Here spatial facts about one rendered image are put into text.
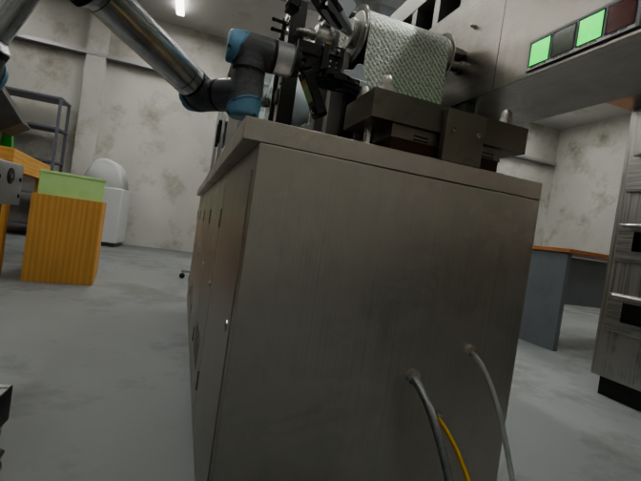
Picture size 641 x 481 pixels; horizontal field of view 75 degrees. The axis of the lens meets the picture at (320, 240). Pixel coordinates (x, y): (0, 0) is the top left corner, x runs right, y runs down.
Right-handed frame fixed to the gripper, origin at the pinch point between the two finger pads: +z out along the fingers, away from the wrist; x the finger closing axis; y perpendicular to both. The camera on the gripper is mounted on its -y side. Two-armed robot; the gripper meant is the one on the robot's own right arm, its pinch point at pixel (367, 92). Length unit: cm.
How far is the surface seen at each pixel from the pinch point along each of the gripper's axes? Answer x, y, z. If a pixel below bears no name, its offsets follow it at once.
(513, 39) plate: -14.4, 16.1, 30.1
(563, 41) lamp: -30.0, 9.3, 29.4
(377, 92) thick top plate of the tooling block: -20.0, -7.1, -5.9
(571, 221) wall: 632, 72, 809
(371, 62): -0.2, 7.3, -0.1
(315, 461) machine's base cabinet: -26, -80, -10
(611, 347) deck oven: 75, -79, 207
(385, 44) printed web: -0.3, 12.8, 3.0
